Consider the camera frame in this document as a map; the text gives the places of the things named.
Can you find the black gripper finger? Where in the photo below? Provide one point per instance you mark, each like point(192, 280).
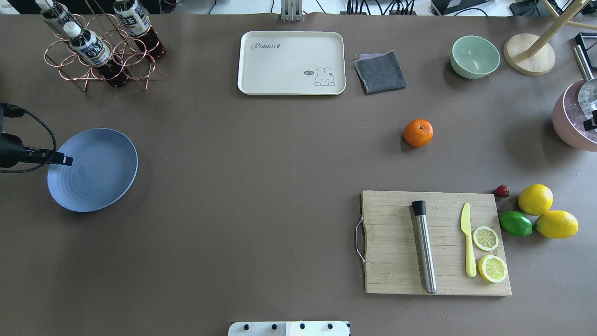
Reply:
point(46, 156)
point(591, 123)

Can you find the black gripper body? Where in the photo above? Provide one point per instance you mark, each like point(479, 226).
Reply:
point(10, 150)

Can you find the blue round plate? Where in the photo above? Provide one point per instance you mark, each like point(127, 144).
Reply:
point(104, 167)

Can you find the orange mandarin fruit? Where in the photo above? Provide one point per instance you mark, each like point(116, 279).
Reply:
point(418, 133)

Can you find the pink ice bowl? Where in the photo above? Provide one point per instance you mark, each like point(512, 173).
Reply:
point(568, 119)

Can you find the metal ice scoop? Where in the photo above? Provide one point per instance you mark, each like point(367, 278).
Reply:
point(587, 95)

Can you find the wooden cup stand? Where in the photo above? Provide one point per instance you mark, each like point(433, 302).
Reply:
point(530, 54)

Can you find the upper yellow lemon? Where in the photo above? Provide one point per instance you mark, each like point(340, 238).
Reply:
point(536, 199)

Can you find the yellow lemon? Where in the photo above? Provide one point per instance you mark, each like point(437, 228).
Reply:
point(557, 224)
point(536, 199)

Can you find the lower yellow lemon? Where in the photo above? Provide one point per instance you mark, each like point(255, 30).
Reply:
point(557, 224)

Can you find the small red strawberry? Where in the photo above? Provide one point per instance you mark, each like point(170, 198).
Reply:
point(503, 191)

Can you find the green lime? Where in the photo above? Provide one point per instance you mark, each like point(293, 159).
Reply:
point(516, 223)

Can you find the middle tea bottle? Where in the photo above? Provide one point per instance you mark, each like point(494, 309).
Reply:
point(95, 53)

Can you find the tea bottle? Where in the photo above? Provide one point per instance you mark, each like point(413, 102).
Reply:
point(138, 25)
point(55, 15)
point(95, 53)

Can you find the green ceramic bowl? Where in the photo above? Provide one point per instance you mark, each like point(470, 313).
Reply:
point(474, 57)

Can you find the left tea bottle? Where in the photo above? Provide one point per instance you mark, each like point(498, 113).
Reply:
point(55, 15)

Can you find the upper lemon half slice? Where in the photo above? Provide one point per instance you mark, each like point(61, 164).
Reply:
point(485, 238)

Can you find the lemon half slice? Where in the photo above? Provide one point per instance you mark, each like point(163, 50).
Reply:
point(492, 268)
point(485, 238)

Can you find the yellow plastic knife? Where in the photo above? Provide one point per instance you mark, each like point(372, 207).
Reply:
point(465, 226)

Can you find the lower lemon half slice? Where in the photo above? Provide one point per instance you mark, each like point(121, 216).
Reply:
point(492, 268)

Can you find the right tea bottle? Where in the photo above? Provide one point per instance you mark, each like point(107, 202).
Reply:
point(138, 25)

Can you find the steel muddler black tip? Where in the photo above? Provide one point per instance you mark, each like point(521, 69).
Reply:
point(419, 210)

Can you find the grey folded cloth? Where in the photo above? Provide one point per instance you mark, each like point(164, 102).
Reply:
point(380, 72)

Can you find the bamboo cutting board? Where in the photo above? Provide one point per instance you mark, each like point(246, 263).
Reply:
point(392, 262)

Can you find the cream rabbit tray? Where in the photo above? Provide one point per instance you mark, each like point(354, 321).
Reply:
point(292, 63)

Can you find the copper wire bottle rack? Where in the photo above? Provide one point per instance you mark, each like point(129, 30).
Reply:
point(103, 21)

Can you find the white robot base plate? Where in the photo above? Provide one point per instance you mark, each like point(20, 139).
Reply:
point(290, 328)

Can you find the aluminium camera post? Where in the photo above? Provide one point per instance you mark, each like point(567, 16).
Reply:
point(291, 10)

